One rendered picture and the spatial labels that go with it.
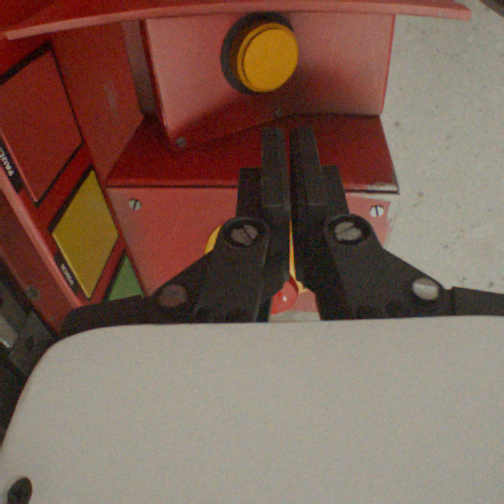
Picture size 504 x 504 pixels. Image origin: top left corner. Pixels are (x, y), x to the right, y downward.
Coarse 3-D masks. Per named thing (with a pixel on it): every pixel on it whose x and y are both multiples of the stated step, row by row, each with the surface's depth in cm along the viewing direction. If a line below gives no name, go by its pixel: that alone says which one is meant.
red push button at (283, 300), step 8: (288, 288) 21; (296, 288) 21; (280, 296) 21; (288, 296) 21; (296, 296) 21; (272, 304) 22; (280, 304) 21; (288, 304) 22; (272, 312) 22; (280, 312) 22
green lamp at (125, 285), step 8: (128, 264) 24; (120, 272) 22; (128, 272) 24; (120, 280) 22; (128, 280) 24; (136, 280) 25; (112, 288) 22; (120, 288) 22; (128, 288) 24; (136, 288) 25; (112, 296) 21; (120, 296) 23; (128, 296) 24
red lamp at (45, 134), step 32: (32, 64) 13; (0, 96) 12; (32, 96) 14; (64, 96) 16; (0, 128) 12; (32, 128) 14; (64, 128) 16; (32, 160) 14; (64, 160) 16; (32, 192) 14
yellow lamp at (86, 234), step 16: (80, 192) 18; (96, 192) 19; (80, 208) 18; (96, 208) 19; (64, 224) 17; (80, 224) 18; (96, 224) 19; (112, 224) 21; (64, 240) 17; (80, 240) 18; (96, 240) 19; (112, 240) 21; (64, 256) 17; (80, 256) 18; (96, 256) 20; (80, 272) 18; (96, 272) 20
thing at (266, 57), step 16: (240, 32) 19; (256, 32) 19; (272, 32) 19; (288, 32) 19; (240, 48) 19; (256, 48) 19; (272, 48) 19; (288, 48) 20; (240, 64) 19; (256, 64) 20; (272, 64) 20; (288, 64) 20; (240, 80) 20; (256, 80) 20; (272, 80) 21
